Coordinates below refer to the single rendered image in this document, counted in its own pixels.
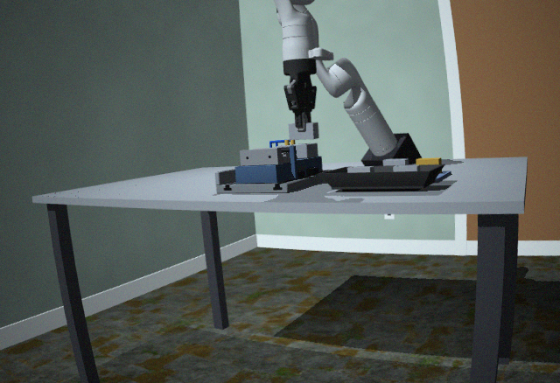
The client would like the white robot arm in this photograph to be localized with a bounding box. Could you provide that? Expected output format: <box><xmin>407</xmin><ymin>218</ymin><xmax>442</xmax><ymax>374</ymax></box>
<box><xmin>274</xmin><ymin>0</ymin><xmax>397</xmax><ymax>157</ymax></box>

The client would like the brass-yellow block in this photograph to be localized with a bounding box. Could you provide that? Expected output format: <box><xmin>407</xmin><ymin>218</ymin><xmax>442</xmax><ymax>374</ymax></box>
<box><xmin>416</xmin><ymin>157</ymin><xmax>442</xmax><ymax>164</ymax></box>

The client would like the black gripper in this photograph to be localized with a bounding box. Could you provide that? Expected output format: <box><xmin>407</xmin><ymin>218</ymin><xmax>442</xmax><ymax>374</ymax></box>
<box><xmin>283</xmin><ymin>59</ymin><xmax>317</xmax><ymax>130</ymax></box>

